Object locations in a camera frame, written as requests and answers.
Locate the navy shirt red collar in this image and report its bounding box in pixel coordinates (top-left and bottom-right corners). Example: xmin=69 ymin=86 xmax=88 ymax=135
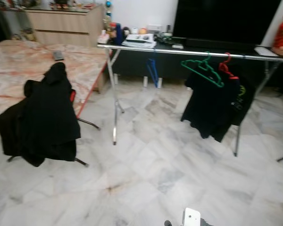
xmin=22 ymin=62 xmax=81 ymax=167

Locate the red plastic hanger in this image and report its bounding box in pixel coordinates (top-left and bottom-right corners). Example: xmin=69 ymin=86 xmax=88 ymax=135
xmin=218 ymin=52 xmax=240 ymax=81

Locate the blue plastic hanger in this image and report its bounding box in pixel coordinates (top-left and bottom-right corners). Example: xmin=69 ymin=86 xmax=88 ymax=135
xmin=146 ymin=49 xmax=160 ymax=89

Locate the green plastic hanger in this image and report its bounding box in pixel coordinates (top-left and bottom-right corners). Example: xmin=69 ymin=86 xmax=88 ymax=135
xmin=181 ymin=52 xmax=225 ymax=89

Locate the pink marble top table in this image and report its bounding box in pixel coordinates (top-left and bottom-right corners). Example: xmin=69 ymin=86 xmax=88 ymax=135
xmin=0 ymin=40 xmax=110 ymax=121

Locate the small grey pouch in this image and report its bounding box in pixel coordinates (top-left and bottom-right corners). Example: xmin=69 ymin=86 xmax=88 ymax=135
xmin=52 ymin=51 xmax=65 ymax=61

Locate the glass display cabinet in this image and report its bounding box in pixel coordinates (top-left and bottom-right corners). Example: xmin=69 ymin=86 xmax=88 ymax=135
xmin=0 ymin=0 xmax=31 ymax=42

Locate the light wooden cabinet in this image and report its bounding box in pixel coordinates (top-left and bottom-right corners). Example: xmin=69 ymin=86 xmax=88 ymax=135
xmin=26 ymin=5 xmax=105 ymax=48

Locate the pink tissue box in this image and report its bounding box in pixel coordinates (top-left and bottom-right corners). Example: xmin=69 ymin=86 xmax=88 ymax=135
xmin=98 ymin=30 xmax=110 ymax=45

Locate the blue bottle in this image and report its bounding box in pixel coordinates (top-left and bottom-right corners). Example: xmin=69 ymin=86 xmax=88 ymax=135
xmin=112 ymin=23 xmax=123 ymax=46

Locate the black TV console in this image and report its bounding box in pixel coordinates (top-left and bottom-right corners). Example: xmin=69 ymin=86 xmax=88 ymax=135
xmin=100 ymin=38 xmax=283 ymax=90

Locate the blue gold trophy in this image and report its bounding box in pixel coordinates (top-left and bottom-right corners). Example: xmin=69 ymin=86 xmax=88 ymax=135
xmin=104 ymin=0 xmax=113 ymax=26

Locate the stack of white papers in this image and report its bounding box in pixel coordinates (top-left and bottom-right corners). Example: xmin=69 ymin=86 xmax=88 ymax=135
xmin=122 ymin=33 xmax=158 ymax=49

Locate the silver metal clothes rack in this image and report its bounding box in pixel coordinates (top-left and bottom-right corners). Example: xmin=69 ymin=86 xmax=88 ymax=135
xmin=97 ymin=44 xmax=283 ymax=157

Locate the black soundbar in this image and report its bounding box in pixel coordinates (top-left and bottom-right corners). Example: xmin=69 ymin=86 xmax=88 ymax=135
xmin=185 ymin=38 xmax=258 ymax=51

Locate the black television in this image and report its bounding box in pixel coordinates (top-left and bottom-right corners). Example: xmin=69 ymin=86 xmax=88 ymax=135
xmin=173 ymin=0 xmax=283 ymax=46

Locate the white paper sheet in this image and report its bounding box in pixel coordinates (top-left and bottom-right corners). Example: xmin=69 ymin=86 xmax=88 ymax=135
xmin=254 ymin=46 xmax=280 ymax=58

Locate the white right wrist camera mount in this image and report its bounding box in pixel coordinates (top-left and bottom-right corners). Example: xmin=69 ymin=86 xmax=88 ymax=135
xmin=182 ymin=208 xmax=202 ymax=226

